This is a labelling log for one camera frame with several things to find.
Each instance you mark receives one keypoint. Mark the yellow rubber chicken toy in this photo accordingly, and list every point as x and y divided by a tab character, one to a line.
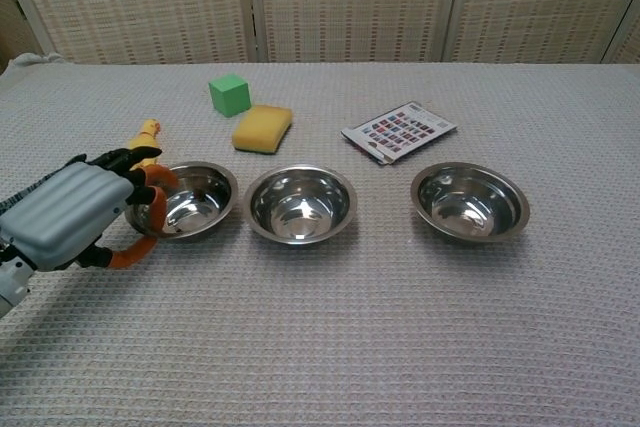
145	133

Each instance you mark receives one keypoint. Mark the green foam cube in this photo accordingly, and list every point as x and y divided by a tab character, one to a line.
229	96

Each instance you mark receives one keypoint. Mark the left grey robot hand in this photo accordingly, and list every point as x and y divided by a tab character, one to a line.
70	212

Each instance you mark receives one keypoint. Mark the yellow kitchen sponge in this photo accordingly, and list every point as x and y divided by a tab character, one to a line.
262	129

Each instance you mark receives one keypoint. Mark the woven folding screen panel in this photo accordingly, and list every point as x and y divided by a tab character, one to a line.
540	2
627	37
355	2
140	2
17	22

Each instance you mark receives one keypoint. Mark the grey woven tablecloth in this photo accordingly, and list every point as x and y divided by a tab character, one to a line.
320	322

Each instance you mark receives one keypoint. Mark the stainless steel bowl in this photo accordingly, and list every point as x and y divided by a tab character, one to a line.
202	197
300	207
470	204

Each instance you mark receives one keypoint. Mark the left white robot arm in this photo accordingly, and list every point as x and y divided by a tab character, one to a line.
12	282

